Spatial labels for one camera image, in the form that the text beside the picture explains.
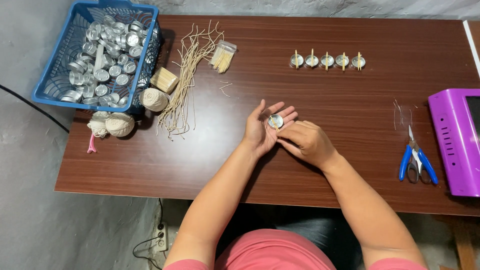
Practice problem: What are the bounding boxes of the person's left hand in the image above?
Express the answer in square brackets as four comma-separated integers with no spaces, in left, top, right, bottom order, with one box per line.
[242,99,299,159]

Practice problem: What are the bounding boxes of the person's right hand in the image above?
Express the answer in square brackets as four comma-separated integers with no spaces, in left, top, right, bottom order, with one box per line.
[276,120,340,170]

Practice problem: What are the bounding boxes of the clear bag of toothpicks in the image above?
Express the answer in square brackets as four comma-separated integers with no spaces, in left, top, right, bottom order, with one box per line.
[209,40,238,74]

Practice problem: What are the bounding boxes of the dark trousers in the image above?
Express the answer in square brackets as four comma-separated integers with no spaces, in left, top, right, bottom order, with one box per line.
[220,204,365,270]

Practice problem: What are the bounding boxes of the tied bundle of toothpicks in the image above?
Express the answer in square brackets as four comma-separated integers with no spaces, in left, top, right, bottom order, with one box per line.
[149,67,180,94]

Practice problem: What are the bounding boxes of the pink shirt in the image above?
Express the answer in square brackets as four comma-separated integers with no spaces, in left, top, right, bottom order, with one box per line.
[164,228,429,270]

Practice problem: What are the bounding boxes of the white power strip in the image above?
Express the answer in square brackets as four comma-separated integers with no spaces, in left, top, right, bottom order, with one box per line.
[155,222,169,252]

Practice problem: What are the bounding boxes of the purple appliance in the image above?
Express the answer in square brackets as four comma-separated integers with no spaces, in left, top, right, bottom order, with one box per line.
[428,88,480,198]

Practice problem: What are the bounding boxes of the small loose cream twine ball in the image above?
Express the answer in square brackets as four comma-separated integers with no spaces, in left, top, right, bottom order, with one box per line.
[87,111,112,138]

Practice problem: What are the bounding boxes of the heap of empty metal cups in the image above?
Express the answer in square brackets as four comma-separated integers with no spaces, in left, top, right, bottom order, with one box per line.
[59,14,148,107]

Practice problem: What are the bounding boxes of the wooden table leg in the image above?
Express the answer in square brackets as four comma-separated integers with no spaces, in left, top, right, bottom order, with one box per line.
[439,215,480,270]

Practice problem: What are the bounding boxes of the blue plastic basket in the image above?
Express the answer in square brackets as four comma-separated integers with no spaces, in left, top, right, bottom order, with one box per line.
[31,0,163,114]

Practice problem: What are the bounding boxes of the bundle of cut wick strings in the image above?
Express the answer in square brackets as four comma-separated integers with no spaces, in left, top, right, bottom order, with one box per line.
[156,20,225,140]

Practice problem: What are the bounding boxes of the blue handled scissors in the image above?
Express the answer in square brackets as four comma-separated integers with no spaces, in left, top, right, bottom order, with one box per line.
[398,125,439,185]

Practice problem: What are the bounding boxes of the black power cord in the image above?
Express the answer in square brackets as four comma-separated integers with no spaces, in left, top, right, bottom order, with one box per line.
[132,198,165,270]

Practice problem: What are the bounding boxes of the black cable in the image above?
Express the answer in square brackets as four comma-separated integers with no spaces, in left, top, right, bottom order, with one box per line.
[0,84,70,134]

